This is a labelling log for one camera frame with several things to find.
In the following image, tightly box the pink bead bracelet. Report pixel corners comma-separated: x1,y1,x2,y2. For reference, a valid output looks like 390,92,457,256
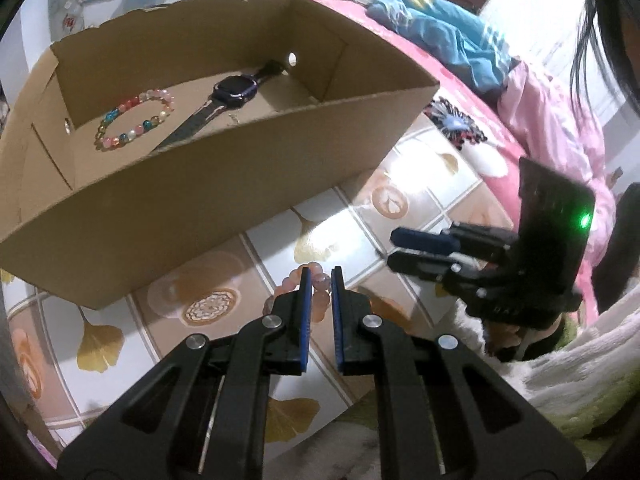
261,260,334,340

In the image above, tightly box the black smart watch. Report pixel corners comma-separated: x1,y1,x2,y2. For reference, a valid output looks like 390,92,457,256
153,60,285,153

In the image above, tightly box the multicolour bead bracelet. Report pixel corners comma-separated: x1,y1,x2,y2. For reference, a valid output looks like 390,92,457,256
93,86,177,152

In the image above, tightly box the person's right hand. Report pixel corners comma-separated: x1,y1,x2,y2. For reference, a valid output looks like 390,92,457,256
483,316,565,363

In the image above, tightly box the pink floral blanket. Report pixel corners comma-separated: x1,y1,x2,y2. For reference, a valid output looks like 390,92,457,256
314,0,616,323

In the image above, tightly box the ginkgo patterned bed sheet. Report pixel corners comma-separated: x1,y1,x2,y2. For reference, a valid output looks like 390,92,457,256
1,106,520,453

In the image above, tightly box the blue quilt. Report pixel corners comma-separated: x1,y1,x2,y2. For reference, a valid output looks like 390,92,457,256
367,0,513,96

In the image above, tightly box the brown cardboard box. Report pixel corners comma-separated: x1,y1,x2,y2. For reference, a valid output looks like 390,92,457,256
1,0,438,308

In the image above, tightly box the person's black hair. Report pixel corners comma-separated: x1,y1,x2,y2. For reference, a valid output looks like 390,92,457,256
570,0,639,113

